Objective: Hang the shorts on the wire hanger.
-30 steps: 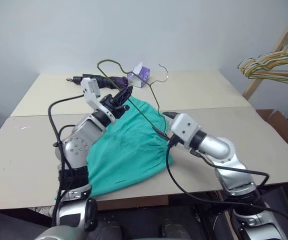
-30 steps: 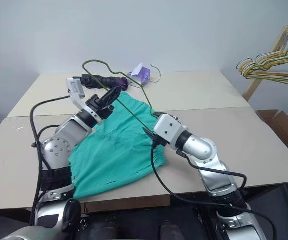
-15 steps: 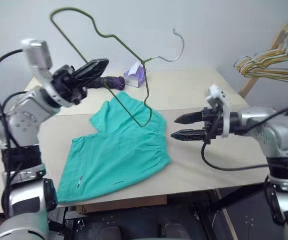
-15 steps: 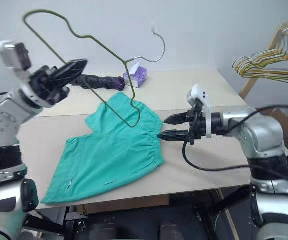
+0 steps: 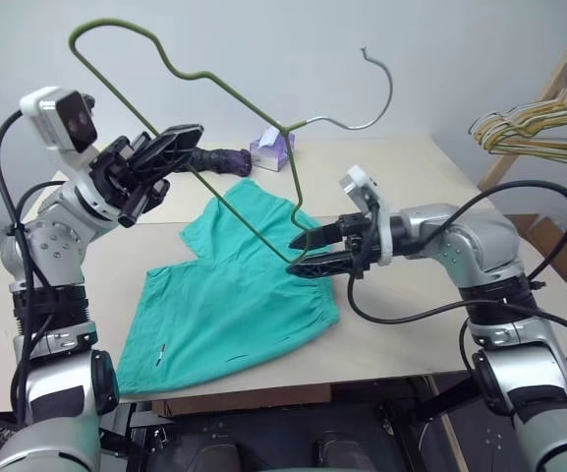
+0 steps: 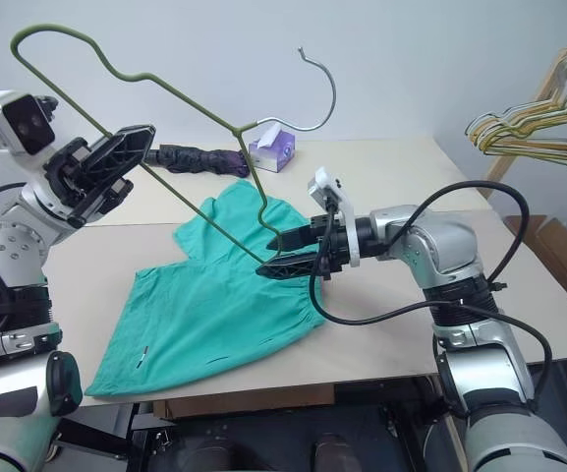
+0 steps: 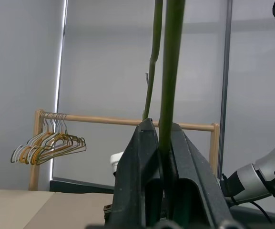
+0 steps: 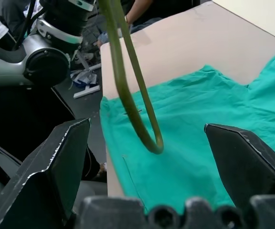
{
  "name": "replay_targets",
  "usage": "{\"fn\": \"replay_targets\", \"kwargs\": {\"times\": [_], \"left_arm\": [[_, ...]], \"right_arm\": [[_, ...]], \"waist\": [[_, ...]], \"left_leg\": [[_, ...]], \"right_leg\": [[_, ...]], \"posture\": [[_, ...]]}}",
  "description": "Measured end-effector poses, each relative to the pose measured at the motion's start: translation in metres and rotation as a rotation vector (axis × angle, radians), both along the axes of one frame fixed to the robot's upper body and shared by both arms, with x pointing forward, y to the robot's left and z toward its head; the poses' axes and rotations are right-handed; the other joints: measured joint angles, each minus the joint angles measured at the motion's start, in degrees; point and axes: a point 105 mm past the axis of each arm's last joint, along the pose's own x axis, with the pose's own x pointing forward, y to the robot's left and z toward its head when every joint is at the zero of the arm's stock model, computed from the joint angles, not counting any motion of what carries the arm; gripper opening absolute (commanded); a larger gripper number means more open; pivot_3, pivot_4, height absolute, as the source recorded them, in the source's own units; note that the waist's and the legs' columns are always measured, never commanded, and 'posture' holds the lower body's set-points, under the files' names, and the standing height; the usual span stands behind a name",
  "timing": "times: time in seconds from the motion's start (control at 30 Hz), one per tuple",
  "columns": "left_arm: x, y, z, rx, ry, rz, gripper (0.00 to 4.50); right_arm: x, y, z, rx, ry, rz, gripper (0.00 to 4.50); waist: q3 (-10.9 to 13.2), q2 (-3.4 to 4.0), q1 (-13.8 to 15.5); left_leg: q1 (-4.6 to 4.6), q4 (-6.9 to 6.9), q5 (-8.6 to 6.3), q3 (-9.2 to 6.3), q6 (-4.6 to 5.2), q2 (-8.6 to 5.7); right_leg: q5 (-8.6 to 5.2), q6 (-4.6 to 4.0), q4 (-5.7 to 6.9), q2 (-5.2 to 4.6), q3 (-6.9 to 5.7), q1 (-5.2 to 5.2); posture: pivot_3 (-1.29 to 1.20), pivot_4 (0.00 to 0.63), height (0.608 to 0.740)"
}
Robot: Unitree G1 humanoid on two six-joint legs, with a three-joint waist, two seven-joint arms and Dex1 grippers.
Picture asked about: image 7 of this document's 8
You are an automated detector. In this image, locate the thick green flower stem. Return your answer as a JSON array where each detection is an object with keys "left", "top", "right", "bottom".
[{"left": 142, "top": 0, "right": 188, "bottom": 229}]

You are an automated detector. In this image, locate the dark window sill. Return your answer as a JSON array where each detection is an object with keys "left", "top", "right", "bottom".
[{"left": 49, "top": 179, "right": 116, "bottom": 194}]

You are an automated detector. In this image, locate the olive wire hanger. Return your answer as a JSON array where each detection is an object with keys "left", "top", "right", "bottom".
[{"left": 36, "top": 114, "right": 87, "bottom": 166}]

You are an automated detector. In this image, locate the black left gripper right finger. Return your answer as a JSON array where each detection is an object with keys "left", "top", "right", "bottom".
[{"left": 163, "top": 122, "right": 236, "bottom": 229}]

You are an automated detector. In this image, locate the wooden clothes rack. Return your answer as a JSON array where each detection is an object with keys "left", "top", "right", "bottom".
[{"left": 29, "top": 109, "right": 220, "bottom": 191}]

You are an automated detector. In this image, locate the grey roller blind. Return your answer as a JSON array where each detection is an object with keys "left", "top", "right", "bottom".
[{"left": 51, "top": 0, "right": 231, "bottom": 189}]

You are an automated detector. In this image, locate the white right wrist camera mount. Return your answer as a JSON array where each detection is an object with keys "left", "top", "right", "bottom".
[{"left": 110, "top": 151, "right": 126, "bottom": 177}]

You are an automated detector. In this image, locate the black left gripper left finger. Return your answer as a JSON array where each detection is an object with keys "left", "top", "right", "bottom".
[{"left": 110, "top": 118, "right": 163, "bottom": 229}]

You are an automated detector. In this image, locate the white wire hanger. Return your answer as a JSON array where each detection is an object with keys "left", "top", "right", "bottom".
[
  {"left": 10, "top": 114, "right": 48, "bottom": 164},
  {"left": 26, "top": 114, "right": 57, "bottom": 165}
]

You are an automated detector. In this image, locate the yellow wire hanger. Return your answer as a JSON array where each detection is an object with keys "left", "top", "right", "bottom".
[{"left": 31, "top": 114, "right": 64, "bottom": 166}]

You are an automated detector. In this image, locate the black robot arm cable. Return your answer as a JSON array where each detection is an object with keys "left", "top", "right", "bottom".
[{"left": 223, "top": 173, "right": 273, "bottom": 224}]

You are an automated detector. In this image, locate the grey window frame post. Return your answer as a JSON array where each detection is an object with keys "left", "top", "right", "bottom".
[{"left": 217, "top": 0, "right": 233, "bottom": 178}]

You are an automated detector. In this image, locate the orange wire hanger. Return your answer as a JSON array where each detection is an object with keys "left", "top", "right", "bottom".
[{"left": 18, "top": 114, "right": 51, "bottom": 165}]

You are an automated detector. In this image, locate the pink wire hanger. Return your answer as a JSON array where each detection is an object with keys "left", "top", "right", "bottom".
[{"left": 44, "top": 114, "right": 84, "bottom": 156}]

